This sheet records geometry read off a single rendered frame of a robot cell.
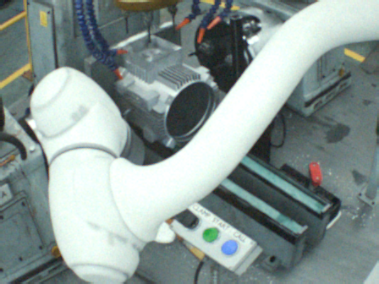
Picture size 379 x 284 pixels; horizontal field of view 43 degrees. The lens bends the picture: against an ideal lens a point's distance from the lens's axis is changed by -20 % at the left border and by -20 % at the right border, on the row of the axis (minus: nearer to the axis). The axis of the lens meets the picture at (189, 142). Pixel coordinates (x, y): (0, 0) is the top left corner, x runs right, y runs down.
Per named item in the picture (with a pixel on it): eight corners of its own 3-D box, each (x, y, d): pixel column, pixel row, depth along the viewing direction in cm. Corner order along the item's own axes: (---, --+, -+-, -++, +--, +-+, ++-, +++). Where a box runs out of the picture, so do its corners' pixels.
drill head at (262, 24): (173, 90, 166) (167, 18, 151) (265, 46, 187) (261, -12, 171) (237, 127, 151) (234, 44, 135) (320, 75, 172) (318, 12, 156)
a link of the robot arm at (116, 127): (71, 128, 84) (77, 201, 76) (22, 77, 72) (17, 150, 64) (129, 97, 81) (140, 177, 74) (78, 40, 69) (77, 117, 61)
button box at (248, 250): (178, 235, 109) (166, 226, 105) (202, 208, 110) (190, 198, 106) (239, 276, 99) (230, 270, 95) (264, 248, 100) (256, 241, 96)
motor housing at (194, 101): (114, 126, 153) (108, 66, 141) (169, 95, 162) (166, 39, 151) (162, 161, 141) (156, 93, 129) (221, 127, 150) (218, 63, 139)
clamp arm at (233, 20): (231, 100, 146) (227, 16, 131) (238, 95, 148) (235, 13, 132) (240, 106, 144) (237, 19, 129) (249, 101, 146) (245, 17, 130)
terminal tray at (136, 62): (123, 71, 146) (121, 48, 141) (155, 56, 151) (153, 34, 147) (150, 87, 138) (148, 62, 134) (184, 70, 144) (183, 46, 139)
